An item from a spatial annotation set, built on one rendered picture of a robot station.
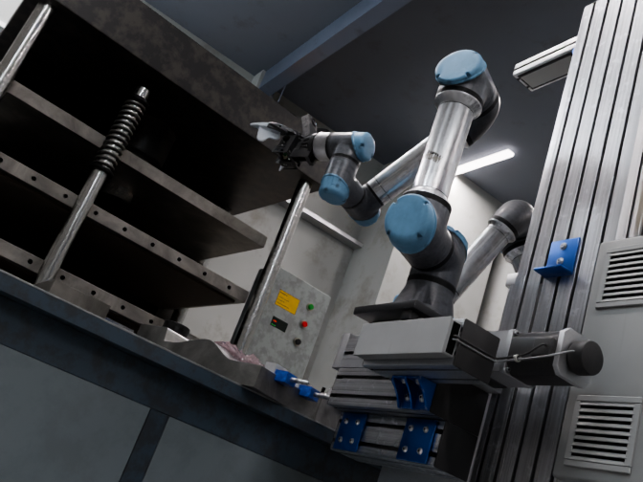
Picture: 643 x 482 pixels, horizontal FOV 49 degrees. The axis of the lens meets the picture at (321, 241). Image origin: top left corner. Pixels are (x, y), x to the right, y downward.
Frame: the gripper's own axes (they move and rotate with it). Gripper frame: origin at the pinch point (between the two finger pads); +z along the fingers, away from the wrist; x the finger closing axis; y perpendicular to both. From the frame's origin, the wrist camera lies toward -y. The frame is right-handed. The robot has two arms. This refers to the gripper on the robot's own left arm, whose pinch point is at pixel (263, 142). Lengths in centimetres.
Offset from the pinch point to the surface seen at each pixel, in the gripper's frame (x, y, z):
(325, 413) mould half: 49, 56, -22
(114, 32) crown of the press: -18, -35, 75
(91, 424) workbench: -4, 88, -2
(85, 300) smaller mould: -11, 62, 15
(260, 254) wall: 569, -321, 527
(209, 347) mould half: 17, 56, -2
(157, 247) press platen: 39, 14, 66
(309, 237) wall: 617, -392, 499
